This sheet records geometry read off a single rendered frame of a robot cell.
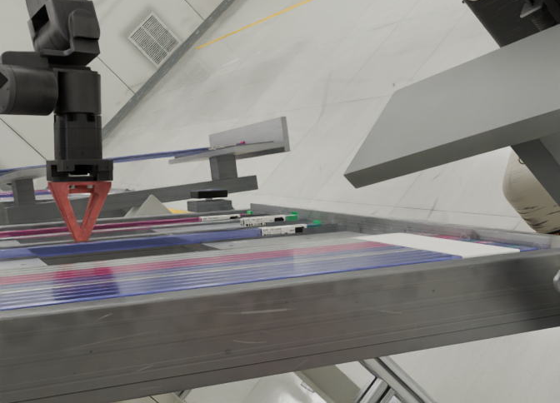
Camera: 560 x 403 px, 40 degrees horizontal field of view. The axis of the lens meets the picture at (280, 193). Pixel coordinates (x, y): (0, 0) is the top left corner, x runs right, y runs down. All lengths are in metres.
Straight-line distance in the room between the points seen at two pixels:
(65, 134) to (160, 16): 8.13
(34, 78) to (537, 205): 1.13
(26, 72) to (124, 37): 8.00
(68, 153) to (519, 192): 1.04
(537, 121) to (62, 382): 0.83
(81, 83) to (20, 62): 0.07
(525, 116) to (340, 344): 0.68
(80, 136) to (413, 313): 0.51
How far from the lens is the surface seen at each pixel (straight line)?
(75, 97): 0.95
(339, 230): 0.97
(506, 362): 1.79
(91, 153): 0.95
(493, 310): 0.63
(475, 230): 0.76
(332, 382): 1.66
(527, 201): 1.72
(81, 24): 0.97
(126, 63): 8.88
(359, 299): 0.56
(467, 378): 1.83
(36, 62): 0.95
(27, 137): 8.63
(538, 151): 1.34
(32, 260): 0.84
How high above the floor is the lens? 1.13
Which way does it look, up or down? 19 degrees down
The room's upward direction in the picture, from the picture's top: 45 degrees counter-clockwise
